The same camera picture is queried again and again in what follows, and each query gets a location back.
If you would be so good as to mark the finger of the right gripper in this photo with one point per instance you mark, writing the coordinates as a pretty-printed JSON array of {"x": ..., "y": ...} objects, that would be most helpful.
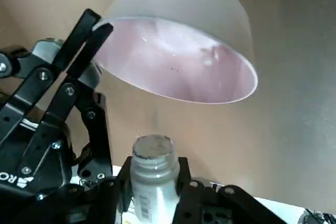
[
  {"x": 92, "y": 51},
  {"x": 76, "y": 35}
]

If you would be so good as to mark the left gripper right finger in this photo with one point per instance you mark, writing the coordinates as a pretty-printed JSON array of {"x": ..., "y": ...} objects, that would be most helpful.
[{"x": 204, "y": 208}]

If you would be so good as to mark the pink bowl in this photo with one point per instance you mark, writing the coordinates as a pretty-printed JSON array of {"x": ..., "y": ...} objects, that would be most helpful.
[{"x": 183, "y": 6}]

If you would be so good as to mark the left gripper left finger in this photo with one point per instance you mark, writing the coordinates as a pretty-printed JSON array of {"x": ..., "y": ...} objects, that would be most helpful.
[{"x": 92, "y": 205}]

